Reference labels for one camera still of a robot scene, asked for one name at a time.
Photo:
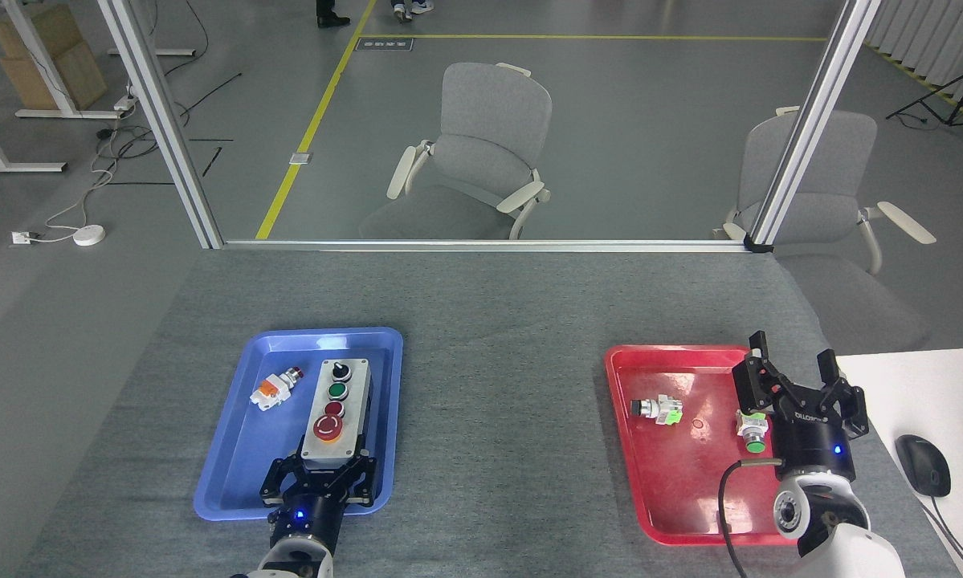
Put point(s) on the grey office chair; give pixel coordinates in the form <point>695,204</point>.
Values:
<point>489,120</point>
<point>834,160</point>

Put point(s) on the silver aluminium rail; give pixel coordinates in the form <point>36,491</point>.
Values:
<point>481,245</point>

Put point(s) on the blue plastic tray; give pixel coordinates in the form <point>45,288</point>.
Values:
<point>240,449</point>

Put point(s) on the white round floor device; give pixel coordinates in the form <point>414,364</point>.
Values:
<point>89,235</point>

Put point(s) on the green push button switch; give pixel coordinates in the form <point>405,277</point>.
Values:
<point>754,437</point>

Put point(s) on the white power strip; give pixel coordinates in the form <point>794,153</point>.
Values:
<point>125,102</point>

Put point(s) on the cardboard box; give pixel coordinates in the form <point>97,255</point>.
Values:
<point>51,28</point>
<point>79,76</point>

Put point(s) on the grey four-button control box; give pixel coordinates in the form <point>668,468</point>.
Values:
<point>351,401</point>

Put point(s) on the silver aluminium post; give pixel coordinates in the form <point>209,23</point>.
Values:
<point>810,128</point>
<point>164,120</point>

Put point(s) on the white side table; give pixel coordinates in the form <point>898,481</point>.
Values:
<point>907,393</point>

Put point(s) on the white desk foot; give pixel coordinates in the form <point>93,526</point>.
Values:
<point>152,52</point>

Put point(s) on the metal floor plate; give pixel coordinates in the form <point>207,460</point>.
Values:
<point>301,157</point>

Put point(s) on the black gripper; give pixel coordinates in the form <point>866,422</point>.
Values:
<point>814,445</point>
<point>312,518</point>

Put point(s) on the black computer mouse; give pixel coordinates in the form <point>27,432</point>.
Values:
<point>923,464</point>

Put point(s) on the dark floor sign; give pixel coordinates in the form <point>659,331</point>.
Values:
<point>385,44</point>

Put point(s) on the white floor socket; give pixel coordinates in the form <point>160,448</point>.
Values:
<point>22,238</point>

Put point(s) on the white pleated curtain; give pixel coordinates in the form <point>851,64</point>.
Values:
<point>931,32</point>

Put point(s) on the red push button orange block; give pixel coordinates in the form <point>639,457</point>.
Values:
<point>272,389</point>

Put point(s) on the red plastic tray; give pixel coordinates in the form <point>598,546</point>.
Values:
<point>674,474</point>

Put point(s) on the black selector switch green block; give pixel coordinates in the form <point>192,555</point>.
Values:
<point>656,409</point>

